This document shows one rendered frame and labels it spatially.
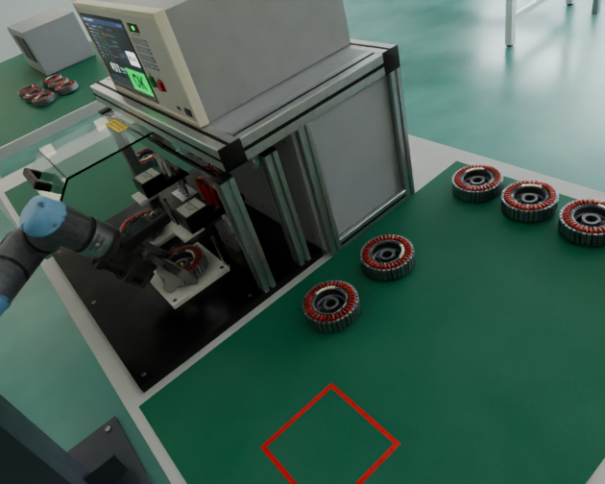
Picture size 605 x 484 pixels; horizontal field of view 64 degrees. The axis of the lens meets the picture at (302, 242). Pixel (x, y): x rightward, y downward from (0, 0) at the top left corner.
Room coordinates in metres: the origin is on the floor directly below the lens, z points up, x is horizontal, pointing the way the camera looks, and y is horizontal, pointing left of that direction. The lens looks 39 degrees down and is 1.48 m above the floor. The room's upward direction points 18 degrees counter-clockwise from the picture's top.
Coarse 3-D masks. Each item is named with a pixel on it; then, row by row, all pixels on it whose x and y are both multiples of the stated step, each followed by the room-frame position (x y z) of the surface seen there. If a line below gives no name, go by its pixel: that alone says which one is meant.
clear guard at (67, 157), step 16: (112, 112) 1.24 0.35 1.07; (80, 128) 1.21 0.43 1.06; (96, 128) 1.17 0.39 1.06; (128, 128) 1.11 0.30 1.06; (144, 128) 1.08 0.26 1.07; (48, 144) 1.17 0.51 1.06; (64, 144) 1.13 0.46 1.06; (80, 144) 1.10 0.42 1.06; (96, 144) 1.07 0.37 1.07; (112, 144) 1.04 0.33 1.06; (128, 144) 1.02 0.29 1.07; (48, 160) 1.07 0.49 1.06; (64, 160) 1.04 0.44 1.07; (80, 160) 1.01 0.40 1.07; (96, 160) 0.99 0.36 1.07; (48, 176) 1.04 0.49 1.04; (64, 176) 0.96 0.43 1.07; (48, 192) 1.00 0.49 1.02
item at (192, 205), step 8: (192, 200) 0.96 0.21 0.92; (200, 200) 0.95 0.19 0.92; (176, 208) 0.94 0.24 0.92; (184, 208) 0.93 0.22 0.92; (192, 208) 0.92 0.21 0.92; (200, 208) 0.91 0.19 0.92; (208, 208) 0.91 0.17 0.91; (216, 208) 0.93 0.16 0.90; (224, 208) 0.93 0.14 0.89; (176, 216) 0.94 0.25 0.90; (184, 216) 0.90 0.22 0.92; (192, 216) 0.90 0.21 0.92; (200, 216) 0.90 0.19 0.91; (208, 216) 0.91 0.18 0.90; (216, 216) 0.92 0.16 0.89; (224, 216) 0.98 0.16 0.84; (184, 224) 0.91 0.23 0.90; (192, 224) 0.89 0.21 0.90; (200, 224) 0.90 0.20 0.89; (176, 232) 0.91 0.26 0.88; (184, 232) 0.90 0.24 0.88; (192, 232) 0.88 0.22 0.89; (184, 240) 0.88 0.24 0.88
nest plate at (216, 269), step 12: (204, 252) 0.95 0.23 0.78; (216, 264) 0.88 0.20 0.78; (156, 276) 0.91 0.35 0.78; (204, 276) 0.86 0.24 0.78; (216, 276) 0.85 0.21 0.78; (156, 288) 0.88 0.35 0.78; (180, 288) 0.84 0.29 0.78; (192, 288) 0.83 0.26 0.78; (204, 288) 0.83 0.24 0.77; (168, 300) 0.82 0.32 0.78; (180, 300) 0.80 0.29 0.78
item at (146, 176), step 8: (152, 168) 1.17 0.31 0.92; (136, 176) 1.16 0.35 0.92; (144, 176) 1.15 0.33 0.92; (152, 176) 1.13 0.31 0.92; (160, 176) 1.13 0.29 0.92; (176, 176) 1.14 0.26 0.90; (184, 176) 1.15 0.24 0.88; (136, 184) 1.14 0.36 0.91; (144, 184) 1.10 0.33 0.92; (152, 184) 1.11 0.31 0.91; (160, 184) 1.12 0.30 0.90; (168, 184) 1.13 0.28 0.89; (184, 184) 1.15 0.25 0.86; (136, 192) 1.15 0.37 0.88; (144, 192) 1.11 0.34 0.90; (152, 192) 1.11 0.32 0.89; (184, 192) 1.17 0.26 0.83; (136, 200) 1.11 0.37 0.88; (144, 200) 1.10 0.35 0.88
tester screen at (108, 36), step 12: (96, 24) 1.16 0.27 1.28; (108, 24) 1.09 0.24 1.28; (120, 24) 1.02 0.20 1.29; (96, 36) 1.20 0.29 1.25; (108, 36) 1.12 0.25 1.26; (120, 36) 1.05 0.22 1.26; (108, 48) 1.16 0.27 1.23; (120, 48) 1.08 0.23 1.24; (132, 48) 1.02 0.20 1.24; (108, 60) 1.20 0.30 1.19; (120, 60) 1.12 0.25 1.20; (120, 84) 1.20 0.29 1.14; (132, 84) 1.12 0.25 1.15
